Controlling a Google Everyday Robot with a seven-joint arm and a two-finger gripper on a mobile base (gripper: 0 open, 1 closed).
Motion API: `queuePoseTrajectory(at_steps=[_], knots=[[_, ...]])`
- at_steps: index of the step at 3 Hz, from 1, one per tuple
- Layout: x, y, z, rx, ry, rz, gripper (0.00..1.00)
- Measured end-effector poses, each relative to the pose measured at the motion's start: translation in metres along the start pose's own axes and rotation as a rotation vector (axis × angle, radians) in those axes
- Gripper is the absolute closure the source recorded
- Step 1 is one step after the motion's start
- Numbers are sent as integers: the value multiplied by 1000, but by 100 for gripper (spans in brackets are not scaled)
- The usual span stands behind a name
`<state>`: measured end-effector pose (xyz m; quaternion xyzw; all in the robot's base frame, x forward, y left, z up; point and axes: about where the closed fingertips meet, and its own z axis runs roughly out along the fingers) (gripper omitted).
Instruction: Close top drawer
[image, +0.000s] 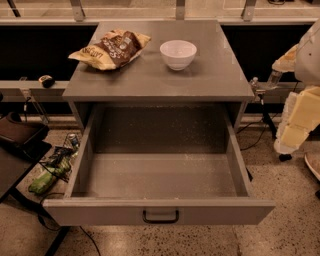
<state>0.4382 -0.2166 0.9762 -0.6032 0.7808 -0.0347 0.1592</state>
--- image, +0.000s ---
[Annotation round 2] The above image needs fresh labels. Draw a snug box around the black tape measure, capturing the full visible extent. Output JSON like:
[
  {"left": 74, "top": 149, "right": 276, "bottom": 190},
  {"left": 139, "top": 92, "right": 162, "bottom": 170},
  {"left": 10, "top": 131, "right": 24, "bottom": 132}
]
[{"left": 38, "top": 75, "right": 55, "bottom": 89}]

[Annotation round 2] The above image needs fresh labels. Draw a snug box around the clear plastic water bottle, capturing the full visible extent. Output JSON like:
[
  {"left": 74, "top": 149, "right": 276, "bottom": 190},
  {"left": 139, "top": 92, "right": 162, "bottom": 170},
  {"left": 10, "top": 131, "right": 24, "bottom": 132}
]
[{"left": 267, "top": 70, "right": 282, "bottom": 90}]

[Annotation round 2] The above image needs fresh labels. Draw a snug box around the white ceramic bowl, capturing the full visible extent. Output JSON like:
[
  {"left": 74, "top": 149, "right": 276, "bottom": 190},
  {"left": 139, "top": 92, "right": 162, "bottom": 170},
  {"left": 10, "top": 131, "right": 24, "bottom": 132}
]
[{"left": 160, "top": 40, "right": 197, "bottom": 71}]

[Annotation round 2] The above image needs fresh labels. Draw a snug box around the soda can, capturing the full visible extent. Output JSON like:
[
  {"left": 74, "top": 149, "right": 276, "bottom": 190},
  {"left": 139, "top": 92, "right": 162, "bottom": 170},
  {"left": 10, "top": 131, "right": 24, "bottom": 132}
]
[{"left": 67, "top": 133, "right": 80, "bottom": 149}]

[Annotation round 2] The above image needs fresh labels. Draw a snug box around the black tripod stand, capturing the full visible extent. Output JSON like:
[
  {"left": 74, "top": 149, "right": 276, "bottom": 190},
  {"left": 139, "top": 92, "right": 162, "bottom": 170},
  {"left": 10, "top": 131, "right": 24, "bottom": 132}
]
[{"left": 249, "top": 77, "right": 293, "bottom": 162}]

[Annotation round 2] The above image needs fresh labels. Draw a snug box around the black side table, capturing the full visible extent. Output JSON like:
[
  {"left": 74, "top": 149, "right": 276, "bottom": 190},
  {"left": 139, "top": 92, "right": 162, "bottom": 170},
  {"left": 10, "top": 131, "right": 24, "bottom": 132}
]
[{"left": 0, "top": 111, "right": 71, "bottom": 256}]

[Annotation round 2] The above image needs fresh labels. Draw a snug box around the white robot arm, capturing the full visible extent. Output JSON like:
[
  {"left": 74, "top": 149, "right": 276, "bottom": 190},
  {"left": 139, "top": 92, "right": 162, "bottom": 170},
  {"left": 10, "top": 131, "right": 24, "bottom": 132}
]
[{"left": 272, "top": 19, "right": 320, "bottom": 154}]

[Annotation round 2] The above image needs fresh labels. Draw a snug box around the brown yellow chip bag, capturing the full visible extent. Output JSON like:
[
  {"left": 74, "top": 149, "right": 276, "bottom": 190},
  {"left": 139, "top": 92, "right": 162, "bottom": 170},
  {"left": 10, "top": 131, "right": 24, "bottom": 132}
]
[{"left": 68, "top": 29, "right": 151, "bottom": 71}]

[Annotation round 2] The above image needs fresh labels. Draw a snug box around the grey drawer cabinet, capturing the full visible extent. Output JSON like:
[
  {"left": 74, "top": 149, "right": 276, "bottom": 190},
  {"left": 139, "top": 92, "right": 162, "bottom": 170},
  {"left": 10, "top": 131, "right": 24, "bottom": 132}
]
[{"left": 63, "top": 20, "right": 253, "bottom": 126}]

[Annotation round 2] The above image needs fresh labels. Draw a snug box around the green snack bag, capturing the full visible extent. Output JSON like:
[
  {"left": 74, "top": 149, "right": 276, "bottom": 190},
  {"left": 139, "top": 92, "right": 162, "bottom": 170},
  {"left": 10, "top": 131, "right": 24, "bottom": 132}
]
[{"left": 28, "top": 160, "right": 71, "bottom": 195}]

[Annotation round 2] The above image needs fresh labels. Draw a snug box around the grey top drawer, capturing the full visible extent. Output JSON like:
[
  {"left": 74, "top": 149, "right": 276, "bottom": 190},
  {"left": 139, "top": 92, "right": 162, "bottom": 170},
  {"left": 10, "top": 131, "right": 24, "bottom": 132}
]
[{"left": 43, "top": 104, "right": 275, "bottom": 226}]

